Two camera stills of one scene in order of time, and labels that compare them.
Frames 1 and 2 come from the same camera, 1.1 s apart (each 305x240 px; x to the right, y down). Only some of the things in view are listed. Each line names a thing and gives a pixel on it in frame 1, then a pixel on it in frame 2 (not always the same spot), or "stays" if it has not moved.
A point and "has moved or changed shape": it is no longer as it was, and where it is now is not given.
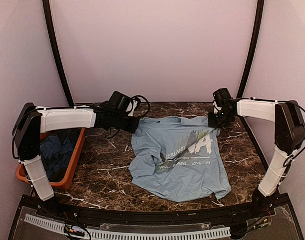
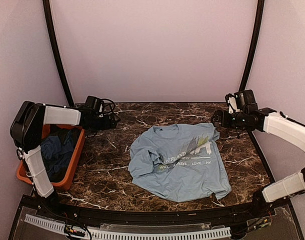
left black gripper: [132, 128] → [107, 125]
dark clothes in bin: [57, 150] stays
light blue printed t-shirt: [180, 158] has moved or changed shape
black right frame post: [260, 8] stays
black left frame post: [47, 16] stays
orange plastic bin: [22, 174] stays
